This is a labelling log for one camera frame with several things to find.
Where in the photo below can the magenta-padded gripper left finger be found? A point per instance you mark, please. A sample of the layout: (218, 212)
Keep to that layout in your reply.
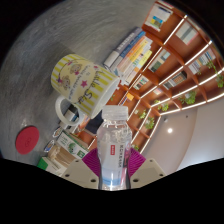
(80, 173)

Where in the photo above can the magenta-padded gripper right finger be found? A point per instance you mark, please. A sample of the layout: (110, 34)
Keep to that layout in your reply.
(148, 173)

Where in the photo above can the clear plastic water bottle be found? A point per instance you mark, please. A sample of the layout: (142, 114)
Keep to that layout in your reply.
(114, 150)

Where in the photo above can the tall white green carton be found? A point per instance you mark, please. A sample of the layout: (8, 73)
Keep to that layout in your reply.
(71, 145)

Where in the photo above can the recessed ceiling spotlight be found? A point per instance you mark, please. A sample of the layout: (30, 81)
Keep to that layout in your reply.
(170, 130)

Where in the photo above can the dark book stack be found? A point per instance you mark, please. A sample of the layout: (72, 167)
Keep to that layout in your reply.
(70, 116)

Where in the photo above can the flat round red coaster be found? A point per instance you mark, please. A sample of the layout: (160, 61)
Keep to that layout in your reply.
(27, 140)

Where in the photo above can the yellow striped cartoon mug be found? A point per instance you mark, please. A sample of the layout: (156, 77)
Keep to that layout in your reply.
(83, 81)

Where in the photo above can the wooden shelf unit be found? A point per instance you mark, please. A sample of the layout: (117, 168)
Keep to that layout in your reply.
(173, 60)

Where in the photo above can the colourful book stack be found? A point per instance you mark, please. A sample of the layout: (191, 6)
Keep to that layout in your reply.
(131, 53)

